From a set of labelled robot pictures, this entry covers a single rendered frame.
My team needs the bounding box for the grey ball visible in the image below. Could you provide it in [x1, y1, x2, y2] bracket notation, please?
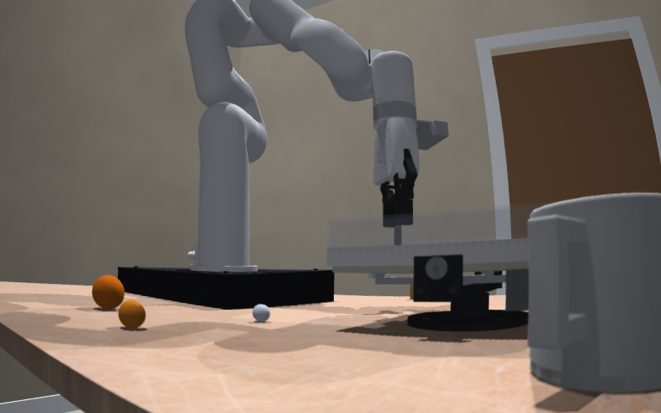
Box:
[252, 305, 270, 322]

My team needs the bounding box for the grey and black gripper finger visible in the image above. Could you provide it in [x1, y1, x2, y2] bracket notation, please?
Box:
[393, 149, 417, 214]
[380, 182, 396, 215]

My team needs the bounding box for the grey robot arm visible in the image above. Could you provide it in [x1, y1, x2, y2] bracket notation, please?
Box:
[185, 0, 448, 272]

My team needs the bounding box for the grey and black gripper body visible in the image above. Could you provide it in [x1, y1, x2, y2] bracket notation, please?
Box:
[374, 116, 419, 186]

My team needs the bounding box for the orange ball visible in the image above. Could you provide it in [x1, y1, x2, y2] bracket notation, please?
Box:
[118, 300, 145, 329]
[92, 275, 125, 310]

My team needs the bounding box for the grey mug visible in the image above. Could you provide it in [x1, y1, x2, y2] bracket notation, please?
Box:
[528, 193, 661, 393]

